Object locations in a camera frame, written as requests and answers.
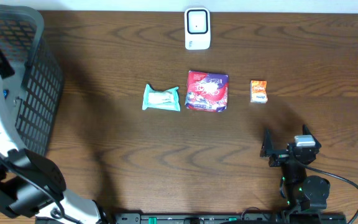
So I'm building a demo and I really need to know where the orange Kleenex tissue pack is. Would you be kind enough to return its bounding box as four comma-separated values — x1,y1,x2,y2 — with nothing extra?
250,80,268,103

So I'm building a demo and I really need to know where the teal wet wipes pack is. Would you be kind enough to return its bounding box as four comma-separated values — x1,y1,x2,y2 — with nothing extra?
142,84,181,111

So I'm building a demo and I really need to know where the blue Oreo cookie pack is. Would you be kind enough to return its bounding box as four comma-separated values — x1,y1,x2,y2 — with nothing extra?
3,90,9,98

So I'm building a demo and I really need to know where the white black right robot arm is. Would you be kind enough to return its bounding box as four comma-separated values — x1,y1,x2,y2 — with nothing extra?
260,125,330,213

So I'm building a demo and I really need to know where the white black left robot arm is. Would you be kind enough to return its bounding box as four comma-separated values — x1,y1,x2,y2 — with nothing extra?
0,49,114,223

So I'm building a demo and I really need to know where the white barcode scanner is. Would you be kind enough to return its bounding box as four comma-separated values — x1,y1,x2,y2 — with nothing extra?
184,7,211,50

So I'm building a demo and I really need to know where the grey plastic mesh basket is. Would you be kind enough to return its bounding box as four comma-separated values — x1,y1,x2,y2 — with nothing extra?
0,5,65,156

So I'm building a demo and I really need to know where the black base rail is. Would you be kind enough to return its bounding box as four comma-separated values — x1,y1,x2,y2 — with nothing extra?
114,212,347,224

